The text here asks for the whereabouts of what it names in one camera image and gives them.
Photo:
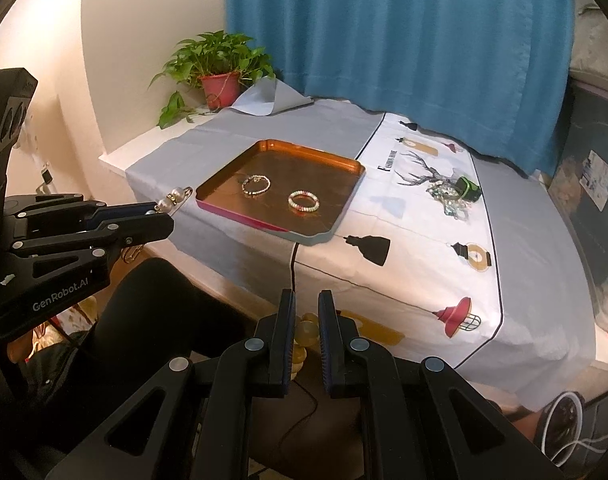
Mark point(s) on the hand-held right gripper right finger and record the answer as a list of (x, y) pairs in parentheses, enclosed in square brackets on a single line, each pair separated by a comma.
[(327, 350)]

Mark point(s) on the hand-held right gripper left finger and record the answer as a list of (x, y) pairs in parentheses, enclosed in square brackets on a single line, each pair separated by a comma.
[(283, 345)]

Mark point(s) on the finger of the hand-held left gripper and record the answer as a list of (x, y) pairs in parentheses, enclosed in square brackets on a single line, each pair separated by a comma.
[(138, 230), (118, 211)]

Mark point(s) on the pearl hair clip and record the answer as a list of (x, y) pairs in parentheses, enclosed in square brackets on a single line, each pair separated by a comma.
[(166, 204)]

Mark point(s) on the copper metal tray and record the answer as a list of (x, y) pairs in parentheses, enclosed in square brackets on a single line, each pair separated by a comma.
[(284, 170)]

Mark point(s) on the grey white printed tablecloth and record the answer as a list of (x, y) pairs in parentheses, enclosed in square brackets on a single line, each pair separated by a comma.
[(414, 260)]

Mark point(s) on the red flower pot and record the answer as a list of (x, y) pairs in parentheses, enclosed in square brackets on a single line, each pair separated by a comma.
[(219, 91)]

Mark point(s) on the green leafy plant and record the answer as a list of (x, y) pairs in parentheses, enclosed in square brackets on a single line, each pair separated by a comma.
[(208, 52)]

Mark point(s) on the green black smartwatch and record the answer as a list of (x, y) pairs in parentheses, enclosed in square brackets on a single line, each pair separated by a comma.
[(470, 189)]

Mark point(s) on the white round fan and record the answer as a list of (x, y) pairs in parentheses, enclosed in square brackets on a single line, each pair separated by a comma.
[(559, 410)]

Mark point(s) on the blue curtain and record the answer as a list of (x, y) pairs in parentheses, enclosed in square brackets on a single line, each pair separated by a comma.
[(399, 35)]

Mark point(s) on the beige bedding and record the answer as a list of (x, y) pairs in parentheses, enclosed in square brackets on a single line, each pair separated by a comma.
[(599, 35)]

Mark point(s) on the black wall plug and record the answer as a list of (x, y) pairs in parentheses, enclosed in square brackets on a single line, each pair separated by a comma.
[(47, 176)]

